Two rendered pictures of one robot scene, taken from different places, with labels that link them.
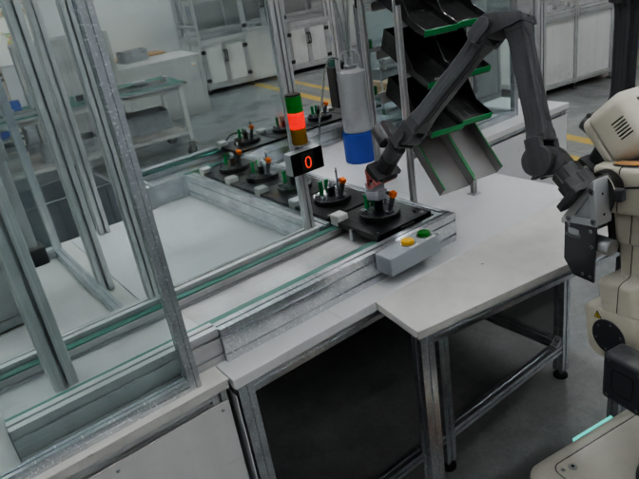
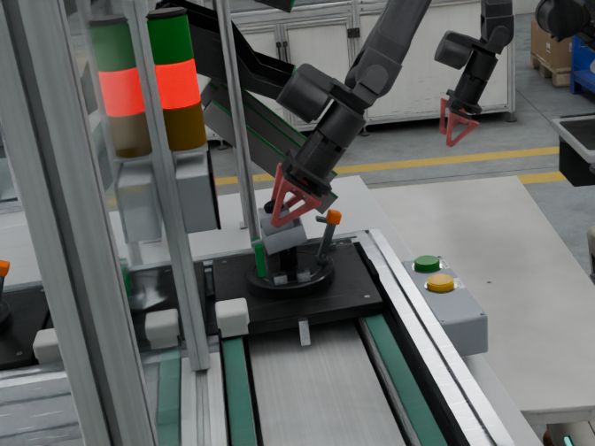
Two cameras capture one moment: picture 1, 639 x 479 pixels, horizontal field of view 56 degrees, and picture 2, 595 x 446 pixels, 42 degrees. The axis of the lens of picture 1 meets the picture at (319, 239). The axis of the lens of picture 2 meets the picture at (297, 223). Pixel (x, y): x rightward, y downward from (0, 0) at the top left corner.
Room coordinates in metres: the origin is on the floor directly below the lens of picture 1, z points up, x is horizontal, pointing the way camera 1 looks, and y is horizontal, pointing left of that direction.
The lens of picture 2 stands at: (1.33, 0.74, 1.51)
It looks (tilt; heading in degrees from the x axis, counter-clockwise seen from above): 22 degrees down; 298
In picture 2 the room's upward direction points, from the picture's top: 7 degrees counter-clockwise
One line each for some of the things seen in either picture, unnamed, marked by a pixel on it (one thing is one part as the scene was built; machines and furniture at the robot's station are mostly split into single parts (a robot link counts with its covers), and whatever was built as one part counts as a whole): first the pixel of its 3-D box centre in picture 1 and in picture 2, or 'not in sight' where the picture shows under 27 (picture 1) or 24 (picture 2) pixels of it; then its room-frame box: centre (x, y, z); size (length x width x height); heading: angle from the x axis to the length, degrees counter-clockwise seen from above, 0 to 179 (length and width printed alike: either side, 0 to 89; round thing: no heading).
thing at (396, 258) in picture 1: (408, 251); (441, 303); (1.64, -0.26, 0.93); 0.21 x 0.07 x 0.06; 124
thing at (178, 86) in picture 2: (296, 120); (175, 82); (1.86, 0.01, 1.33); 0.05 x 0.05 x 0.05
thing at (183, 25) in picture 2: (294, 104); (168, 38); (1.86, 0.01, 1.38); 0.05 x 0.05 x 0.05
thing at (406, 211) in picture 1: (379, 218); (291, 283); (1.87, -0.21, 0.96); 0.24 x 0.24 x 0.02; 34
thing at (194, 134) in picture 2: (299, 135); (182, 124); (1.86, 0.01, 1.28); 0.05 x 0.05 x 0.05
